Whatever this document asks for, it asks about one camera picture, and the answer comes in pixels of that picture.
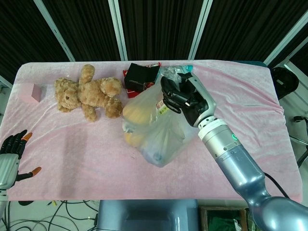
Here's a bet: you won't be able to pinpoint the white partition post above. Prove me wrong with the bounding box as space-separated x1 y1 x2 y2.
33 0 76 62
107 0 128 61
186 0 210 60
263 9 308 66

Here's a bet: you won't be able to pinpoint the brown teddy bear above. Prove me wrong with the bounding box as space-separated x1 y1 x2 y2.
53 64 124 123

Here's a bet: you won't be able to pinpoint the wooden crate with green cloth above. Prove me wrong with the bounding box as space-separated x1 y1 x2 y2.
199 205 253 231

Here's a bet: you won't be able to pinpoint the black open box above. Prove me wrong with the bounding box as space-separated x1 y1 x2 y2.
124 63 161 94

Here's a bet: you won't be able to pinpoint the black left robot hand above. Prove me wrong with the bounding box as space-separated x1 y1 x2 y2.
0 129 42 190

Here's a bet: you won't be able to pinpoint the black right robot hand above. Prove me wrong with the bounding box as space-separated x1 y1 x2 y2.
160 73 217 128

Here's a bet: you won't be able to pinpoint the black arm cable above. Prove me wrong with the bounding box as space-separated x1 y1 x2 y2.
264 172 292 200

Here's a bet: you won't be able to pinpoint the pale blue soft item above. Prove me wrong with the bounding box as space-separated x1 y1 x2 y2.
141 143 170 167

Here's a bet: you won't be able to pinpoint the pink velvet tablecloth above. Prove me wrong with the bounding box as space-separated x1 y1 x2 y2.
0 60 303 202

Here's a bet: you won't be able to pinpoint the black tripod stand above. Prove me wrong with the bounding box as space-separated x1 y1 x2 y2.
288 115 308 168

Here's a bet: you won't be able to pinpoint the small pink box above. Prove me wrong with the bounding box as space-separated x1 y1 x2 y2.
19 83 42 104

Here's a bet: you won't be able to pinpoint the black round stool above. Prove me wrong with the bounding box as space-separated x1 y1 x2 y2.
270 67 300 100

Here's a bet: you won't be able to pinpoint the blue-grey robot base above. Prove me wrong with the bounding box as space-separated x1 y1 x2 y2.
94 199 199 231

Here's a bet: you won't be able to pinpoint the clear plastic bag with fruit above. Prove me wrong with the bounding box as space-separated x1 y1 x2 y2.
121 64 193 168

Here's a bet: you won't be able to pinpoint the yellow plush toy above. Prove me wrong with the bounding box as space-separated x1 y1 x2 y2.
122 105 155 148

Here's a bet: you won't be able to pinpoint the black floor cables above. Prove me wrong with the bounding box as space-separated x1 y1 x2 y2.
0 199 100 231

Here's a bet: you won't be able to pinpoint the red flat packet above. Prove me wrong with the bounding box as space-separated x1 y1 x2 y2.
123 62 162 100

